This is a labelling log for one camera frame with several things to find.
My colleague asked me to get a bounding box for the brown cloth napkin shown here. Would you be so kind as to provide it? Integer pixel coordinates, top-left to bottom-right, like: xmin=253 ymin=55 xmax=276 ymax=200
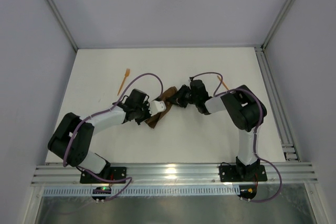
xmin=145 ymin=86 xmax=177 ymax=129

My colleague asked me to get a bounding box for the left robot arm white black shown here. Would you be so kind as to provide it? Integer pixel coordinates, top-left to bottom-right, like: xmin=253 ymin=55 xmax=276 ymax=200
xmin=48 ymin=89 xmax=151 ymax=174

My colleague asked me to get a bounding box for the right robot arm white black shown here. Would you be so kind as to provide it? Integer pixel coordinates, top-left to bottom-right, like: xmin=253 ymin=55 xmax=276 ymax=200
xmin=167 ymin=80 xmax=268 ymax=182

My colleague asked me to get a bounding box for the orange plastic knife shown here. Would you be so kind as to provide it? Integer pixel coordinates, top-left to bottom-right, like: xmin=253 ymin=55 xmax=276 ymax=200
xmin=217 ymin=75 xmax=229 ymax=90

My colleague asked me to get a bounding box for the orange plastic fork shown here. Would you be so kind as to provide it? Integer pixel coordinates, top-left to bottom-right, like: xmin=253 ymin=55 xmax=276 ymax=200
xmin=117 ymin=68 xmax=130 ymax=95

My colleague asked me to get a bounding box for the left small controller board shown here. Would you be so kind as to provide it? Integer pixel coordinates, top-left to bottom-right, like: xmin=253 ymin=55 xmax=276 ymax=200
xmin=91 ymin=186 xmax=112 ymax=204

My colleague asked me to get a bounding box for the small controller board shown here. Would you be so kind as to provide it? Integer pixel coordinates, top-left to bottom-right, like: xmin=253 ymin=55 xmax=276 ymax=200
xmin=91 ymin=186 xmax=112 ymax=204
xmin=238 ymin=185 xmax=257 ymax=202

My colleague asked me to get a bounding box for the right small controller board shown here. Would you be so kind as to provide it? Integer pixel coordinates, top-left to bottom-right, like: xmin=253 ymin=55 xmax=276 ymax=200
xmin=238 ymin=185 xmax=257 ymax=202

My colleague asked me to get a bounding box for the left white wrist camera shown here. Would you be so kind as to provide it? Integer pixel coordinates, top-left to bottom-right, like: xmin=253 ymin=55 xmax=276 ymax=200
xmin=149 ymin=100 xmax=166 ymax=116

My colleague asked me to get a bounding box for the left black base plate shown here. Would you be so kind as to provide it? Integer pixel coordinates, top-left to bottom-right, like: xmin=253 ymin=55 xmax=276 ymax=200
xmin=80 ymin=165 xmax=127 ymax=184

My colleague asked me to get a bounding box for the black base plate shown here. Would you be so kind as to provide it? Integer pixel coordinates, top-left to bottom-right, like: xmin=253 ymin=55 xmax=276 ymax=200
xmin=80 ymin=165 xmax=127 ymax=184
xmin=218 ymin=162 xmax=268 ymax=182

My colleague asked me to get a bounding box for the slotted grey cable duct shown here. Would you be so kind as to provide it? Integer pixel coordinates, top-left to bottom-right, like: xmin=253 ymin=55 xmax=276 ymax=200
xmin=43 ymin=184 xmax=239 ymax=197

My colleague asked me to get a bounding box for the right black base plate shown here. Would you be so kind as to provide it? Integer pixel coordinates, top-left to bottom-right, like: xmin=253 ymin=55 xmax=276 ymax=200
xmin=218 ymin=162 xmax=268 ymax=182

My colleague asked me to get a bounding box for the aluminium front rail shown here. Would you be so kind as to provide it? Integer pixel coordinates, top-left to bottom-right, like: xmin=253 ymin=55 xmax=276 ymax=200
xmin=31 ymin=162 xmax=318 ymax=186

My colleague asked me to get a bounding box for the aluminium rail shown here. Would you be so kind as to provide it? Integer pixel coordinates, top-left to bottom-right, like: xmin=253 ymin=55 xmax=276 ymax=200
xmin=31 ymin=162 xmax=318 ymax=186
xmin=255 ymin=46 xmax=301 ymax=162

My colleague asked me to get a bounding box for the aluminium right side rail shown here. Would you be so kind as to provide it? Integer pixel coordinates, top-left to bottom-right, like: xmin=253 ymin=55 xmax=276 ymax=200
xmin=255 ymin=46 xmax=301 ymax=162

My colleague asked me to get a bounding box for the left aluminium corner post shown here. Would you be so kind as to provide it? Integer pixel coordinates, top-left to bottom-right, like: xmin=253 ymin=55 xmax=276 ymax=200
xmin=44 ymin=0 xmax=79 ymax=52

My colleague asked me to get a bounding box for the aluminium corner post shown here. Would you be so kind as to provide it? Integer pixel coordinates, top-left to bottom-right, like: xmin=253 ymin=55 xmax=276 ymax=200
xmin=261 ymin=0 xmax=296 ymax=51
xmin=44 ymin=0 xmax=79 ymax=52

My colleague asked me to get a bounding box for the right aluminium corner post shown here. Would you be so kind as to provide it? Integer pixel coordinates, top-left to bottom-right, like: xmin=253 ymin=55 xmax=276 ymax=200
xmin=261 ymin=0 xmax=296 ymax=51

